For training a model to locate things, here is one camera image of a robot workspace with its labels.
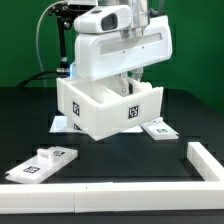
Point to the small white block part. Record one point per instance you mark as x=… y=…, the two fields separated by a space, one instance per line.
x=76 y=127

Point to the black camera stand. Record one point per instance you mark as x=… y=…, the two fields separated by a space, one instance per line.
x=65 y=17

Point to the white front fence rail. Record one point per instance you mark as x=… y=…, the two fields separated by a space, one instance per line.
x=110 y=197

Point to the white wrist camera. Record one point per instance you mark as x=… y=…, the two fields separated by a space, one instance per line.
x=102 y=19

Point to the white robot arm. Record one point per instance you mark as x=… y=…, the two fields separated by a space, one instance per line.
x=141 y=16

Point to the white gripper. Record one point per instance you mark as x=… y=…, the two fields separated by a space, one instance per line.
x=105 y=55

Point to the white flat top panel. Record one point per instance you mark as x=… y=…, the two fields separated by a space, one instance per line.
x=61 y=124

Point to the white door panel with knob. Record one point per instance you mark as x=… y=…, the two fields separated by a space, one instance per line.
x=43 y=165

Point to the white cabinet box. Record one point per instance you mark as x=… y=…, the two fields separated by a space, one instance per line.
x=101 y=112

